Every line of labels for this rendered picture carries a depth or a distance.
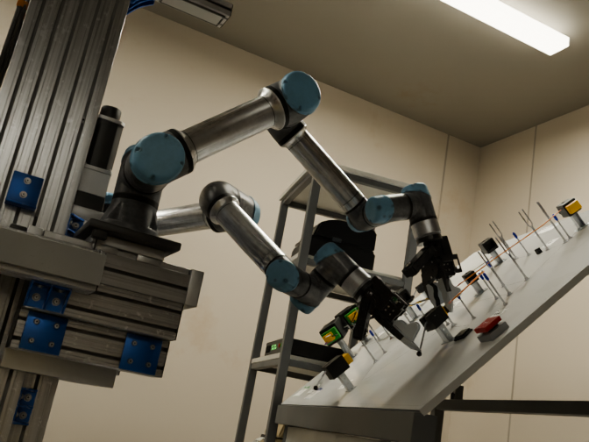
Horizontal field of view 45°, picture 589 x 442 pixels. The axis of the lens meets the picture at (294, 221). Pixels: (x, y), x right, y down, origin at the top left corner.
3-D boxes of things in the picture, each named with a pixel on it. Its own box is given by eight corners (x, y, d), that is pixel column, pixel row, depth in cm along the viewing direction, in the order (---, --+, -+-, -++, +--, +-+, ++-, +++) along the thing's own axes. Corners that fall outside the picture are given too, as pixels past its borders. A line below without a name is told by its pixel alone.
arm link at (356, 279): (337, 288, 186) (346, 288, 194) (350, 300, 184) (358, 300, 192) (357, 266, 185) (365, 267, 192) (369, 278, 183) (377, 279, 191)
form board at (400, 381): (283, 408, 260) (280, 403, 260) (476, 256, 295) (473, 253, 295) (423, 417, 149) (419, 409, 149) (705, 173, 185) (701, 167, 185)
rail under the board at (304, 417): (410, 443, 147) (414, 411, 149) (274, 423, 258) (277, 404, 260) (434, 448, 148) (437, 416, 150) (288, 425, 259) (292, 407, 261)
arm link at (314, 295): (276, 290, 189) (303, 260, 188) (297, 301, 198) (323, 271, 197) (293, 310, 184) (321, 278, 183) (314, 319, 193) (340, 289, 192)
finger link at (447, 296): (471, 305, 188) (457, 274, 192) (454, 309, 185) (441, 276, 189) (464, 310, 191) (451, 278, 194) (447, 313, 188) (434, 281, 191)
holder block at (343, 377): (324, 408, 207) (305, 380, 208) (356, 382, 212) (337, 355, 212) (329, 408, 203) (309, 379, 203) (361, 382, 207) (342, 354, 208)
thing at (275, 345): (283, 353, 275) (286, 336, 277) (262, 358, 308) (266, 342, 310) (362, 370, 282) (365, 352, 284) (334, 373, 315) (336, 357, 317)
